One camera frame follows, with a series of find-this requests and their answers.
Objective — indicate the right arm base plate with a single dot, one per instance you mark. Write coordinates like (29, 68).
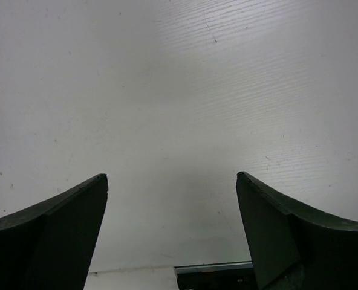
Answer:
(235, 275)

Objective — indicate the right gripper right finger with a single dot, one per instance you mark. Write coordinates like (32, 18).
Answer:
(293, 245)

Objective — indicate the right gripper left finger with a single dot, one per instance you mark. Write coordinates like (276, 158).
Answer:
(50, 245)

